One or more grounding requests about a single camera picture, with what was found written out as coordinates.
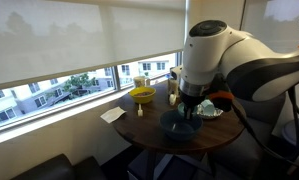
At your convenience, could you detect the black cable with orange connector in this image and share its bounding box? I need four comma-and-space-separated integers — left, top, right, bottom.
207, 84, 299, 173

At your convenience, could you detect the white roller window blind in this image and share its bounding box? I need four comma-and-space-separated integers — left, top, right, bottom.
0, 0, 187, 93

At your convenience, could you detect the round dark wooden table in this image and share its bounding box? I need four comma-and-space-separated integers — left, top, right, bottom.
112, 79, 248, 180

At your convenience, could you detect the yellow bowl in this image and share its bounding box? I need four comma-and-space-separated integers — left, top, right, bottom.
128, 86, 157, 105

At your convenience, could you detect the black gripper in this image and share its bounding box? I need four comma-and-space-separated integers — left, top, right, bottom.
179, 89, 205, 120

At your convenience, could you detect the white paper napkin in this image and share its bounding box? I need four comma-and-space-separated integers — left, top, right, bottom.
99, 106, 127, 125

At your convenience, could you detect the dark blue bowl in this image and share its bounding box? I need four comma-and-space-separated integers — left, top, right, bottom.
159, 109, 204, 142

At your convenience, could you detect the white patterned cup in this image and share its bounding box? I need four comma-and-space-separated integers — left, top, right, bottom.
133, 75, 151, 89

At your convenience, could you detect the silver foil tray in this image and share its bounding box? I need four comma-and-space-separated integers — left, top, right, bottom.
196, 99, 225, 121

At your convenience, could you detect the white measuring scoop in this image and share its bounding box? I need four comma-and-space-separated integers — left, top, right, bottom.
168, 93, 178, 107

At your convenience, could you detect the grey window frame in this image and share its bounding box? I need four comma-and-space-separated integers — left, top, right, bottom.
0, 50, 189, 135

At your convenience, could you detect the light blue measuring cup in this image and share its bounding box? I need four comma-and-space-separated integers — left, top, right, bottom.
200, 99, 217, 116

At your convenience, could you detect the jar with teal lid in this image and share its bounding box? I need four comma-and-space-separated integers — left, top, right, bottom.
167, 65, 184, 98

